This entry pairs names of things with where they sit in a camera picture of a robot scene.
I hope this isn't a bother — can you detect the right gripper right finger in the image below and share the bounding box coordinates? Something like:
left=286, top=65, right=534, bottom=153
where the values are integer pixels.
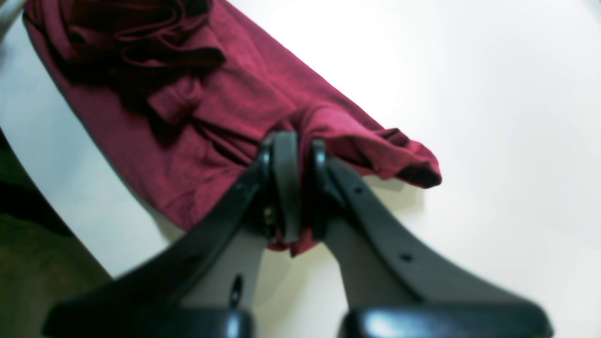
left=311, top=139, right=554, bottom=338

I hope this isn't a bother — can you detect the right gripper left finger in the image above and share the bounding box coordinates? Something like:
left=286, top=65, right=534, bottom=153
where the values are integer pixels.
left=42, top=132, right=302, bottom=338

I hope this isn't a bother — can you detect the dark red t-shirt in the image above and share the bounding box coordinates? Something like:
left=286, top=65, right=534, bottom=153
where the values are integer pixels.
left=23, top=0, right=442, bottom=231

